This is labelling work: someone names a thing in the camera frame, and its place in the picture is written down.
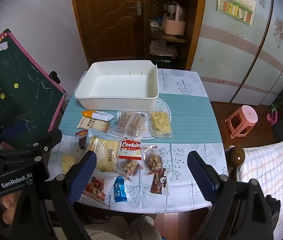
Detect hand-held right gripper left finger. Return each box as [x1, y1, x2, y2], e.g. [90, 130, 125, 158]
[11, 151, 98, 240]

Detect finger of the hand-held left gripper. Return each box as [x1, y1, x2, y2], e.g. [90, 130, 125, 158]
[0, 120, 33, 153]
[30, 129, 63, 160]

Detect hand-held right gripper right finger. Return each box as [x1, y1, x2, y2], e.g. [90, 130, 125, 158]
[187, 151, 274, 240]

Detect red label seed packet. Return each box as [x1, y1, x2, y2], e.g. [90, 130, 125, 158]
[75, 130, 89, 150]

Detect large yellow cake packet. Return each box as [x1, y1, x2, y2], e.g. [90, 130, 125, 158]
[85, 129, 122, 173]

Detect blue snack packet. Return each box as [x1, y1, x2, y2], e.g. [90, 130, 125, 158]
[113, 176, 127, 203]

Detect brown cracker packet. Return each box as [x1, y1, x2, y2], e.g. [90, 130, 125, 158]
[78, 117, 110, 133]

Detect brown and red snack packet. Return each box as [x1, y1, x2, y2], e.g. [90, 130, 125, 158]
[150, 167, 169, 195]

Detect clear nut date packet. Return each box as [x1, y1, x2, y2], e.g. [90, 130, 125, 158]
[143, 146, 164, 174]
[116, 159, 143, 180]

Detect orange and white snack packet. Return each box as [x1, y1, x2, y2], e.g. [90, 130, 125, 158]
[81, 110, 115, 123]

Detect red and white cookie packet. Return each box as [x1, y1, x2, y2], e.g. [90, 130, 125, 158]
[118, 139, 142, 161]

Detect yellow puffed cake packet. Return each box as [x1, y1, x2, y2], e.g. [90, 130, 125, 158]
[150, 110, 172, 138]

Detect clear bread packet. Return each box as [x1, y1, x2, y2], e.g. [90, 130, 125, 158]
[108, 110, 149, 140]

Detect white plastic bin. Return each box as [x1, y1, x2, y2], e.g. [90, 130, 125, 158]
[75, 60, 159, 110]

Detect person's left hand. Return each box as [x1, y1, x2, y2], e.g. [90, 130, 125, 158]
[0, 194, 22, 224]

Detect wooden bedpost knob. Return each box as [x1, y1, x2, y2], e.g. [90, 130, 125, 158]
[228, 145, 246, 170]

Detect pink framed green chalkboard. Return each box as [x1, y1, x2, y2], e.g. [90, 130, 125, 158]
[0, 29, 72, 140]

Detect black easel knob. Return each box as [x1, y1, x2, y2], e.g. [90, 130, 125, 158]
[48, 71, 61, 84]

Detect person's beige trousers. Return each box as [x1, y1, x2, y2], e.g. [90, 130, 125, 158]
[84, 215, 162, 240]

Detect checkered blanket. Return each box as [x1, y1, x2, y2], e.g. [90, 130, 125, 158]
[239, 132, 283, 240]

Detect dark cloth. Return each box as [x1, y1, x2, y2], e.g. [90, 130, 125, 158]
[265, 194, 281, 230]

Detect pink plastic stool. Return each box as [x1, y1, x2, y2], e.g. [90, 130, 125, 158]
[225, 105, 258, 138]

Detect black bag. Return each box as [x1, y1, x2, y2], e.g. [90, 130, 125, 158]
[272, 122, 283, 142]

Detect pink plastic toy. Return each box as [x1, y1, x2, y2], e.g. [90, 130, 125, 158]
[267, 111, 279, 127]

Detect green printed box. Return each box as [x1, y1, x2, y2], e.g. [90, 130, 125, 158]
[269, 87, 283, 113]

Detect black case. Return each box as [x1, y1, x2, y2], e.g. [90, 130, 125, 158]
[154, 56, 177, 68]

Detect floral light blue wardrobe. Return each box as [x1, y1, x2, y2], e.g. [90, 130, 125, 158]
[190, 0, 283, 107]

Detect brown wooden door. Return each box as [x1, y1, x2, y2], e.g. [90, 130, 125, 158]
[69, 0, 147, 67]

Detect folded pink cloths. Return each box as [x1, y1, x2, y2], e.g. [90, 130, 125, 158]
[150, 39, 179, 57]

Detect wooden shelf unit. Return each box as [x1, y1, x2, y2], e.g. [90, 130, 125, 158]
[141, 0, 208, 70]

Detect small white toy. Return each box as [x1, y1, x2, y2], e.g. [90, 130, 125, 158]
[150, 17, 163, 29]

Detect pink basket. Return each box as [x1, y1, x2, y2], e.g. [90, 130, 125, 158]
[162, 1, 186, 35]

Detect metal door handle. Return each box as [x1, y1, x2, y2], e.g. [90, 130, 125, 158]
[129, 1, 142, 16]

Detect wall poster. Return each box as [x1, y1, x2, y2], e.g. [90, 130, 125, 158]
[216, 0, 256, 27]

